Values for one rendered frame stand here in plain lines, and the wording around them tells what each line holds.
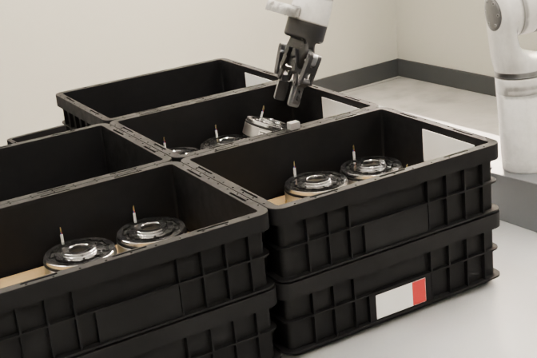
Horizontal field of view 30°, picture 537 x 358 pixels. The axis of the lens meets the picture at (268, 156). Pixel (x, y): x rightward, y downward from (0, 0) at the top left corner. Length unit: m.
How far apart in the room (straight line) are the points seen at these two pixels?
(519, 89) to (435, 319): 0.46
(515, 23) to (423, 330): 0.55
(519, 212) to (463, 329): 0.39
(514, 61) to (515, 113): 0.09
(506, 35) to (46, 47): 3.17
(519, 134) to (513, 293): 0.33
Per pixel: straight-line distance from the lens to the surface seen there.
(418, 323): 1.49
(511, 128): 1.77
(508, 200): 1.81
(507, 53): 1.73
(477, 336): 1.45
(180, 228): 1.46
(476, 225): 1.52
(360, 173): 1.61
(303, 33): 1.81
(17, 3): 4.56
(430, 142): 1.63
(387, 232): 1.42
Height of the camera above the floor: 1.40
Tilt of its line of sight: 18 degrees down
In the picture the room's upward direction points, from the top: 6 degrees counter-clockwise
